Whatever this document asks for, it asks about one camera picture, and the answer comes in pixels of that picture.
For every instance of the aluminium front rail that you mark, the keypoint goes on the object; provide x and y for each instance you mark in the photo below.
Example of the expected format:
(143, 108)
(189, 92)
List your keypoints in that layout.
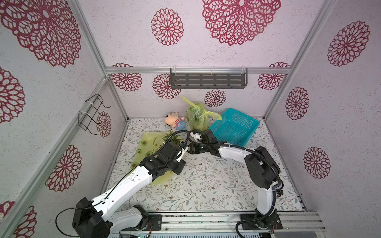
(229, 222)

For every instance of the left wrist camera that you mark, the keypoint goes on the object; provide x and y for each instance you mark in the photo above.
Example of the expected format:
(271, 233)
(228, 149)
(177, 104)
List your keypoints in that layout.
(183, 150)

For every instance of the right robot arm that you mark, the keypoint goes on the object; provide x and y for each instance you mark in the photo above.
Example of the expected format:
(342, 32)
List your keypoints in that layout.
(262, 168)

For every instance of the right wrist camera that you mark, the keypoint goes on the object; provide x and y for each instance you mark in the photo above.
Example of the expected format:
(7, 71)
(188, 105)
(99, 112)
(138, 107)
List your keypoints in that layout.
(195, 136)

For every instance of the teal plastic basket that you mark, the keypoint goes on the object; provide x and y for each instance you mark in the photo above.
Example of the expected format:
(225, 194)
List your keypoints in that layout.
(235, 127)

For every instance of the pineapple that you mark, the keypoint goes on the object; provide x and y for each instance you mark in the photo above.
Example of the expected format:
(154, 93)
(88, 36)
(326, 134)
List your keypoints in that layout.
(176, 139)

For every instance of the black wire wall rack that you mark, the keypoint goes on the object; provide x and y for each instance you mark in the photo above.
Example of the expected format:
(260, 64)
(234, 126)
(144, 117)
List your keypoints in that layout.
(95, 119)

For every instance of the pink plush doll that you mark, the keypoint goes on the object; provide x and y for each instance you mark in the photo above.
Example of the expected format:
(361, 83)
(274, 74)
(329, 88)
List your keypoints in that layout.
(176, 122)

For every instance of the green avocado plastic bag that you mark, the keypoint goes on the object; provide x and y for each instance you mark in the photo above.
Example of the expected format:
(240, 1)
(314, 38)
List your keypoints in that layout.
(149, 144)
(198, 116)

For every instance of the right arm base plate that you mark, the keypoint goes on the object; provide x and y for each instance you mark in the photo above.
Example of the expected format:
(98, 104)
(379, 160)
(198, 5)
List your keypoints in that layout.
(253, 221)

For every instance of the grey metal wall shelf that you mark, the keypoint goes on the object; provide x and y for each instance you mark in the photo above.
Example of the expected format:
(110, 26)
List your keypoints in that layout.
(212, 80)

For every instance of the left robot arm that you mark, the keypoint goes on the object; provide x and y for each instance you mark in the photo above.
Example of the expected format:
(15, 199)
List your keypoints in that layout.
(99, 217)

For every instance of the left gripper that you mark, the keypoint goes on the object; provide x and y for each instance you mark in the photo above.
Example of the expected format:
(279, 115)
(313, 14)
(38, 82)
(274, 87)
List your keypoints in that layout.
(179, 170)

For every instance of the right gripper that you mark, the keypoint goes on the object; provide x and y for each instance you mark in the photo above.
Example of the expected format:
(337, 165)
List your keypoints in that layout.
(193, 148)

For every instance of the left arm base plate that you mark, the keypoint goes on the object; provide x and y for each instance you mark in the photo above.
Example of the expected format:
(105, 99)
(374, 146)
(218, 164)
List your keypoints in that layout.
(153, 223)

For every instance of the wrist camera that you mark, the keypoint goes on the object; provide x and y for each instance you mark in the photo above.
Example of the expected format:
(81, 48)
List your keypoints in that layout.
(195, 136)
(183, 150)

